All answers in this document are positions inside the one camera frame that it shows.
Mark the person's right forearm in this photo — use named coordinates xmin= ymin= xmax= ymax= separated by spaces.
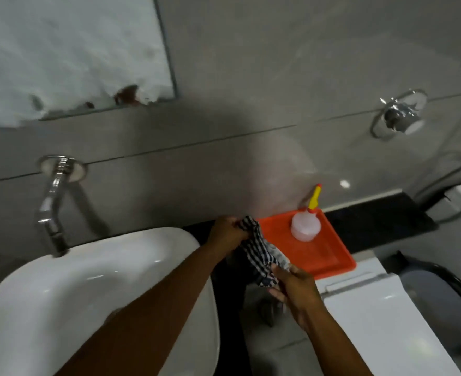
xmin=301 ymin=309 xmax=374 ymax=376

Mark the chrome wall valve knob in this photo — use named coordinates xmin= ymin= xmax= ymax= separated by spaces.
xmin=370 ymin=89 xmax=428 ymax=140

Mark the black countertop ledge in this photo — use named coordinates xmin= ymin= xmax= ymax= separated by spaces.
xmin=183 ymin=192 xmax=439 ymax=376

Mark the white ceramic sink basin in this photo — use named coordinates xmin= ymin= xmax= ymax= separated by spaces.
xmin=0 ymin=227 xmax=220 ymax=376

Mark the grey hose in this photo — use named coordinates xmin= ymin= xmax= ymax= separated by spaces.
xmin=414 ymin=157 xmax=461 ymax=224

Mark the dark round bin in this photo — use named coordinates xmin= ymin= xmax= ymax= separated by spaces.
xmin=383 ymin=252 xmax=461 ymax=355

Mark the chrome wall faucet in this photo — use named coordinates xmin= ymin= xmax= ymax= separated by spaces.
xmin=35 ymin=154 xmax=88 ymax=258

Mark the wall mirror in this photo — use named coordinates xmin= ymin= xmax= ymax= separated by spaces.
xmin=0 ymin=0 xmax=177 ymax=133

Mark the person's left forearm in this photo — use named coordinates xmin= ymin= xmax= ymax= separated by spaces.
xmin=54 ymin=242 xmax=225 ymax=376

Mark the black white checkered cloth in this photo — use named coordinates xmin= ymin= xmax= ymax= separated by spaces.
xmin=236 ymin=215 xmax=291 ymax=288

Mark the person's left hand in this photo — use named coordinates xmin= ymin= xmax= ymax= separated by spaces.
xmin=206 ymin=217 xmax=251 ymax=256

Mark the white bottle with yellow nozzle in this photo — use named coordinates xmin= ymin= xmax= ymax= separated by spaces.
xmin=291 ymin=184 xmax=323 ymax=243

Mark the orange plastic tray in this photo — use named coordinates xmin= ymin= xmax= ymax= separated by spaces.
xmin=256 ymin=208 xmax=357 ymax=281

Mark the person's right hand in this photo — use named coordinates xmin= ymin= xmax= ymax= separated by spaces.
xmin=269 ymin=264 xmax=326 ymax=334

